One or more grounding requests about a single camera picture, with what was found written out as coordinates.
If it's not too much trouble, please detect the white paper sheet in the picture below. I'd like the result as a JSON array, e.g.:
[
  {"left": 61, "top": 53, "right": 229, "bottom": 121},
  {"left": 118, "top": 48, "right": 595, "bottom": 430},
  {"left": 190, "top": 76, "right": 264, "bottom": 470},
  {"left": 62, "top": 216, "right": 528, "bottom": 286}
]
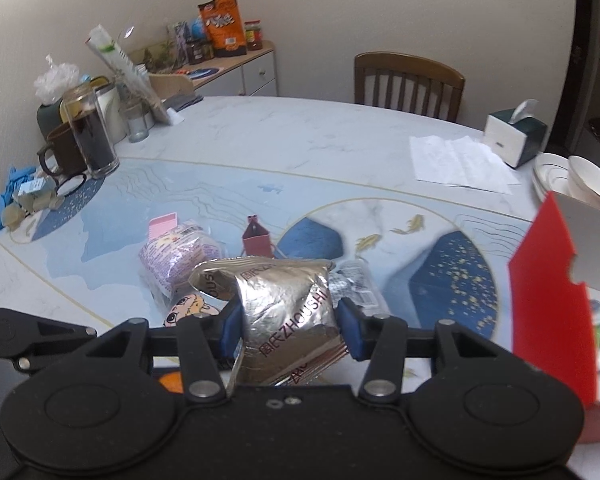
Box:
[{"left": 410, "top": 135, "right": 521, "bottom": 195}]

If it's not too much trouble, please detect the white bowl with gold rim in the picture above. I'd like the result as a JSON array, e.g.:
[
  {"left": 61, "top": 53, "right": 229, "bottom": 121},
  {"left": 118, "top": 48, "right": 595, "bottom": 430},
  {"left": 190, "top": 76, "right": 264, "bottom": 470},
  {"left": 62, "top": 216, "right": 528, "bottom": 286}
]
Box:
[{"left": 566, "top": 155, "right": 600, "bottom": 216}]

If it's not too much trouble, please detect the green and white tissue box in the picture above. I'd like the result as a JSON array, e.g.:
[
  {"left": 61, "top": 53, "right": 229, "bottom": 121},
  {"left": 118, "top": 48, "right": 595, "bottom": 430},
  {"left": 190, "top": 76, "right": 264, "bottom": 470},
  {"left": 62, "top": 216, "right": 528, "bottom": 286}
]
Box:
[{"left": 484, "top": 99, "right": 548, "bottom": 168}]

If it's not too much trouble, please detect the dark wooden slatted chair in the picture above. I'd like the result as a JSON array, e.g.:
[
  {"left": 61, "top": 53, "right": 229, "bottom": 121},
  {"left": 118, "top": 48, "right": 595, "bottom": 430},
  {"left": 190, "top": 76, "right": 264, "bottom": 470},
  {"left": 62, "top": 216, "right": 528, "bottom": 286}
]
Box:
[{"left": 354, "top": 51, "right": 466, "bottom": 123}]

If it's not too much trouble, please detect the white plate with gold rim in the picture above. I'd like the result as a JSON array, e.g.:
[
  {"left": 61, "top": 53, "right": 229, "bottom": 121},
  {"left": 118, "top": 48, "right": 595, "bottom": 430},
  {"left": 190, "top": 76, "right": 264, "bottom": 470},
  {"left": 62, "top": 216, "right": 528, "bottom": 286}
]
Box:
[{"left": 531, "top": 152, "right": 600, "bottom": 211}]

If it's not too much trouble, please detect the silver foil snack packet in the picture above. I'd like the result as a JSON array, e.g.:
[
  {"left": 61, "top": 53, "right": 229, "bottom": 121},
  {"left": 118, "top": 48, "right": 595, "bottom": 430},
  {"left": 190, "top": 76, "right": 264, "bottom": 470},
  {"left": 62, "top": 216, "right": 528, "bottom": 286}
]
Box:
[{"left": 187, "top": 256, "right": 353, "bottom": 388}]

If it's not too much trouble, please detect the glass jar with dark liquid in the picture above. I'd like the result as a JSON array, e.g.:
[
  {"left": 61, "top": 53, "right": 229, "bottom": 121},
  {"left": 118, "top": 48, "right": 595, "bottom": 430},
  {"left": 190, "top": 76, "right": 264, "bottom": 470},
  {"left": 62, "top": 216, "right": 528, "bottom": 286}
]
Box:
[{"left": 60, "top": 80, "right": 121, "bottom": 180}]

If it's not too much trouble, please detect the white marble patterned desktop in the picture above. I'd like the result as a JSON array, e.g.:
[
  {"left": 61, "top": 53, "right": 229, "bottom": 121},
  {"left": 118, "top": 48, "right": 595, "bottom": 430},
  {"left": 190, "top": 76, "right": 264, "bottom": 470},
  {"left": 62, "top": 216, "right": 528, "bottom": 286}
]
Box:
[{"left": 0, "top": 95, "right": 600, "bottom": 461}]

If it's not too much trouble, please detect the white and wood low cabinet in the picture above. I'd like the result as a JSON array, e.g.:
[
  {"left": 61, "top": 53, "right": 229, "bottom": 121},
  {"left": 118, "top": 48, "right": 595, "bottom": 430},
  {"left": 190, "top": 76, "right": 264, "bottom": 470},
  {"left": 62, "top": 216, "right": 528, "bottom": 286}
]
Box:
[{"left": 187, "top": 40, "right": 279, "bottom": 98}]

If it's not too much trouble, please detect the white kettle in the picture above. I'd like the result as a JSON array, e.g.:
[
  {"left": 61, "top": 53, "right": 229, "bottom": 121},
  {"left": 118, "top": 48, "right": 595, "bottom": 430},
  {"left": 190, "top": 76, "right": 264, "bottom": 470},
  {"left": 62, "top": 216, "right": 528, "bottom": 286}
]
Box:
[{"left": 89, "top": 76, "right": 128, "bottom": 145}]

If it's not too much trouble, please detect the red jar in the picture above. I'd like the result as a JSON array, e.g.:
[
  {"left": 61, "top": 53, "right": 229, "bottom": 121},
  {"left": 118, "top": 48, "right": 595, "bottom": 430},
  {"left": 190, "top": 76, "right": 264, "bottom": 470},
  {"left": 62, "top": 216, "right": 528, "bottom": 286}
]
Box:
[{"left": 244, "top": 20, "right": 264, "bottom": 52}]

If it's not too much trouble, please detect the small beige packet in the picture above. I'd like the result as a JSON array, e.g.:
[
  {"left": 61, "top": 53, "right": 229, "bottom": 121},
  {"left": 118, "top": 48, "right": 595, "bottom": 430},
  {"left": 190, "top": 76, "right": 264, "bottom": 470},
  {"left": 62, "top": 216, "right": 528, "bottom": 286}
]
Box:
[{"left": 4, "top": 204, "right": 29, "bottom": 229}]

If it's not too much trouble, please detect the dark green canister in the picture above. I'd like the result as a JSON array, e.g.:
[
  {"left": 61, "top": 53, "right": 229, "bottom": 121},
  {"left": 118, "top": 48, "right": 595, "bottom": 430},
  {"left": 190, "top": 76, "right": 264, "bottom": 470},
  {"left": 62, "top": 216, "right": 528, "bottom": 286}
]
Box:
[{"left": 36, "top": 100, "right": 66, "bottom": 141}]

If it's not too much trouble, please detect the blue cloth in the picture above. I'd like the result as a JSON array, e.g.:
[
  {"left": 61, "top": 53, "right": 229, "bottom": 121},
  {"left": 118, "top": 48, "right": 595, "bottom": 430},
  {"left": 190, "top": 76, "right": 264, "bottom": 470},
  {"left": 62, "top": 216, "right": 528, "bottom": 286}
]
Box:
[{"left": 0, "top": 164, "right": 38, "bottom": 233}]

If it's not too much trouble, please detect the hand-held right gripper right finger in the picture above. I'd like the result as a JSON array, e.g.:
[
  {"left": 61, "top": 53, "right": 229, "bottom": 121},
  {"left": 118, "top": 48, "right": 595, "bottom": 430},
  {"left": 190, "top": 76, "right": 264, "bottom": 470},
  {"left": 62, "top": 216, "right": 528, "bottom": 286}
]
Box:
[{"left": 337, "top": 298, "right": 519, "bottom": 407}]

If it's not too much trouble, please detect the orange snack bag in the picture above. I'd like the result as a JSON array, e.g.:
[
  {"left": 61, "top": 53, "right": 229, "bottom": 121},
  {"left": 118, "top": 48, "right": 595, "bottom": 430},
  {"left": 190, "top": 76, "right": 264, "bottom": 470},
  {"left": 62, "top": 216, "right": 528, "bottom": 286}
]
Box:
[{"left": 198, "top": 0, "right": 247, "bottom": 58}]

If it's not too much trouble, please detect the pink paper card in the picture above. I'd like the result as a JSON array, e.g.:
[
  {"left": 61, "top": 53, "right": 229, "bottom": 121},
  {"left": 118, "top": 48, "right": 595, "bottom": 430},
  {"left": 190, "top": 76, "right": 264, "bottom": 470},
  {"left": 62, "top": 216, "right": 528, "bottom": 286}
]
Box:
[{"left": 149, "top": 213, "right": 179, "bottom": 241}]

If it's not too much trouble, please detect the red and white cardboard box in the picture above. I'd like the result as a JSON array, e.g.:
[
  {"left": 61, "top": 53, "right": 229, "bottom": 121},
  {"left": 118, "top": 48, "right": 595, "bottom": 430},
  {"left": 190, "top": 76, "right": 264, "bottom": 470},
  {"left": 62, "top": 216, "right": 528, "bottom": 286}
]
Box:
[{"left": 509, "top": 191, "right": 600, "bottom": 446}]

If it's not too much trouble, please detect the glass plant tank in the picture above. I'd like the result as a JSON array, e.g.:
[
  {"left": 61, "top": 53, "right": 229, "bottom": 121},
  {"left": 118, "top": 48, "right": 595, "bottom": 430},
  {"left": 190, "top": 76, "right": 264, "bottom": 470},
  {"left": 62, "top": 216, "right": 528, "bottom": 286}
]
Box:
[{"left": 130, "top": 42, "right": 181, "bottom": 75}]

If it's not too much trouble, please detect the small drinking glass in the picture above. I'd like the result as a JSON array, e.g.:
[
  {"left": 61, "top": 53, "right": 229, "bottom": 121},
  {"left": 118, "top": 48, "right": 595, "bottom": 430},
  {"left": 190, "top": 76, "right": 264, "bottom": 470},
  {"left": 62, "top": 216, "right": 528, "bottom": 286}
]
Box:
[{"left": 122, "top": 102, "right": 151, "bottom": 143}]

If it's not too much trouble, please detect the long green and white bag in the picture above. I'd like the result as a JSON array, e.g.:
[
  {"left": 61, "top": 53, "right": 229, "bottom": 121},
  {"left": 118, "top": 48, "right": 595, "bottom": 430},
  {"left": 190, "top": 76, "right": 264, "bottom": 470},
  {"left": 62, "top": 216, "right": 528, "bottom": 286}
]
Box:
[{"left": 85, "top": 25, "right": 183, "bottom": 126}]

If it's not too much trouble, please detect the brown mug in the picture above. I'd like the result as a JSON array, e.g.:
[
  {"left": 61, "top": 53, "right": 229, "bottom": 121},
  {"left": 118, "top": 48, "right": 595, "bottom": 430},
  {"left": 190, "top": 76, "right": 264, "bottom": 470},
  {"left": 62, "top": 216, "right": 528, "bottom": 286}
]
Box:
[{"left": 36, "top": 121, "right": 88, "bottom": 178}]

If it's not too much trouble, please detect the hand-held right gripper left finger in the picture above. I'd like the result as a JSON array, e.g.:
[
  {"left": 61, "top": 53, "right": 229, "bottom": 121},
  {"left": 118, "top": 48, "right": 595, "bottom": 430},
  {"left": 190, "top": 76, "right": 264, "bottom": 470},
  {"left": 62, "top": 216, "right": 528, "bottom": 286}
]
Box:
[{"left": 82, "top": 300, "right": 246, "bottom": 404}]

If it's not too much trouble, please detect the purple printed snack packet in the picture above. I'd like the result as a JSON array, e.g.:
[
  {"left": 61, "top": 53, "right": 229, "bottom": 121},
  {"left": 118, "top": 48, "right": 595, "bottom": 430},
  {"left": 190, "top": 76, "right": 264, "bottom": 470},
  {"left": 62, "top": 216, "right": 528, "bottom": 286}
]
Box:
[{"left": 139, "top": 220, "right": 226, "bottom": 298}]

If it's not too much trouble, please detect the cartoon face plush doll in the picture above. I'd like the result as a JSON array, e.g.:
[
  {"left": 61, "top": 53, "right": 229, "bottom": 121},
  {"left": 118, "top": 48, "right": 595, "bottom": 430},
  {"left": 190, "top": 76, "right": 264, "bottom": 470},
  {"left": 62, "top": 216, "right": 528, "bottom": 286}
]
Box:
[{"left": 159, "top": 290, "right": 224, "bottom": 395}]

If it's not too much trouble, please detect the small blue and white packet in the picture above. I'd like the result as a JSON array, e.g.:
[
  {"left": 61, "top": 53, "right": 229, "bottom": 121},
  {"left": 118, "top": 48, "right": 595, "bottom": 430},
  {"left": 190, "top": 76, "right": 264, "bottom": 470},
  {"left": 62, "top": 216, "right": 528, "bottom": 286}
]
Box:
[{"left": 17, "top": 180, "right": 56, "bottom": 201}]

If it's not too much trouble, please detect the blue round mat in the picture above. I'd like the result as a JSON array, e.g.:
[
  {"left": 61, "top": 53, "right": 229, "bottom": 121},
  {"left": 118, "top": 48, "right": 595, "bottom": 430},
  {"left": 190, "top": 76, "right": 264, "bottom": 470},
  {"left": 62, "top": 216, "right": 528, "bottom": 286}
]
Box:
[{"left": 182, "top": 64, "right": 221, "bottom": 81}]

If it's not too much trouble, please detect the clear plastic bag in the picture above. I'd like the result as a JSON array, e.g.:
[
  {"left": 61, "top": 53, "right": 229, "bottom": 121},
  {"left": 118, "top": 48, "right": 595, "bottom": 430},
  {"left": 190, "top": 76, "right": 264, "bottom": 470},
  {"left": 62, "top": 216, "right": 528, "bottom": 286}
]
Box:
[{"left": 32, "top": 55, "right": 83, "bottom": 103}]

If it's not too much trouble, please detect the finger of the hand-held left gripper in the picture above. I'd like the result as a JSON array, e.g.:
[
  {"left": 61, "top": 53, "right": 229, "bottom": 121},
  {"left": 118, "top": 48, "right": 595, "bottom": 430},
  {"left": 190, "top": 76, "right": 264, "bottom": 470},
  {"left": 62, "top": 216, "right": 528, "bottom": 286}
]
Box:
[{"left": 0, "top": 307, "right": 99, "bottom": 373}]

